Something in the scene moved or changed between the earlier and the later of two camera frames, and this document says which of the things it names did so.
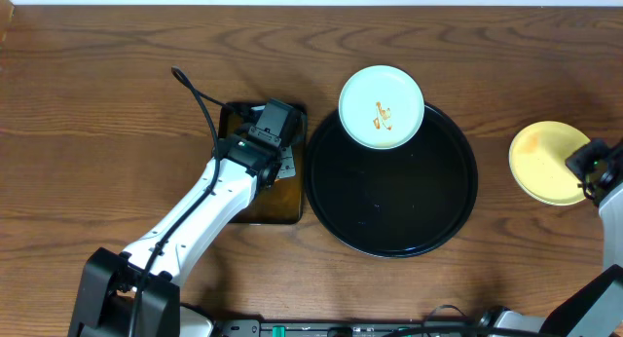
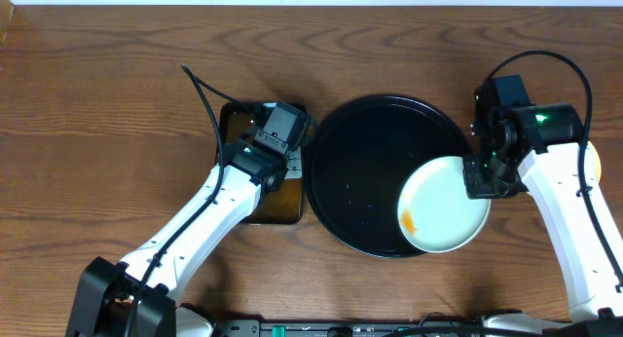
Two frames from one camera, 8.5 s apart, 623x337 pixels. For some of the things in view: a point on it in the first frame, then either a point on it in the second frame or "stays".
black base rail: (330, 327) stays
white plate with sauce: (382, 107) → (435, 212)
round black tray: (395, 202) stays
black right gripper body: (587, 159) → (489, 176)
